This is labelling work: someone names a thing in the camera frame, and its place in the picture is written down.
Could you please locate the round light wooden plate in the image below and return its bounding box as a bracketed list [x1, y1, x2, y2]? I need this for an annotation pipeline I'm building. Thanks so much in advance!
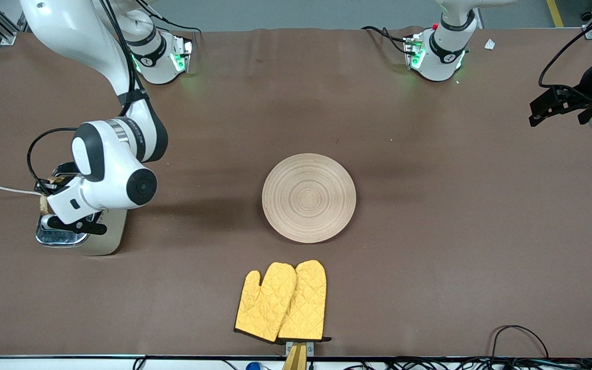
[262, 153, 357, 244]

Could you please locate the silver and beige toaster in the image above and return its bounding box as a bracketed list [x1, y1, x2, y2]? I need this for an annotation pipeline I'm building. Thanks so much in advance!
[35, 170, 128, 256]

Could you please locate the grey metal clamp plate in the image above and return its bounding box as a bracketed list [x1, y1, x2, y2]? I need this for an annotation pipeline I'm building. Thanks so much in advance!
[285, 340, 315, 356]

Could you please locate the brown table cover sheet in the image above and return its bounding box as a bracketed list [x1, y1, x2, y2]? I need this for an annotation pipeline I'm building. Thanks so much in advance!
[0, 27, 592, 358]

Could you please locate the yellow quilted oven mitt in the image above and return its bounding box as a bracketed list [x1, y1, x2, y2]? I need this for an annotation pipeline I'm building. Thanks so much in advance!
[234, 262, 297, 343]
[277, 260, 327, 342]

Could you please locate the black left arm wrist cable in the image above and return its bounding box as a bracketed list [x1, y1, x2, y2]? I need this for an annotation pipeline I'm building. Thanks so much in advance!
[539, 8, 592, 89]

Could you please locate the black arm wrist cable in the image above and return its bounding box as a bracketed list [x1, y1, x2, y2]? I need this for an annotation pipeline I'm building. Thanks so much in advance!
[539, 8, 592, 89]
[27, 127, 79, 181]

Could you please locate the black right arm wrist cable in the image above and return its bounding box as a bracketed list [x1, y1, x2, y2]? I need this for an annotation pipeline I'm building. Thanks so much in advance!
[27, 127, 79, 181]

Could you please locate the black arm base cable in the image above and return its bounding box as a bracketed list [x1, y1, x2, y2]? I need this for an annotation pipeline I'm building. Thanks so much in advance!
[362, 26, 412, 54]

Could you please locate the looped black cable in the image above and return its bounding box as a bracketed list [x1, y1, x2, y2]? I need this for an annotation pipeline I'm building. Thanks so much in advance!
[490, 325, 550, 360]

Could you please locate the black cable bundle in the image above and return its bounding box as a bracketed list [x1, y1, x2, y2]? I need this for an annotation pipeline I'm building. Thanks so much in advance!
[311, 356, 592, 370]

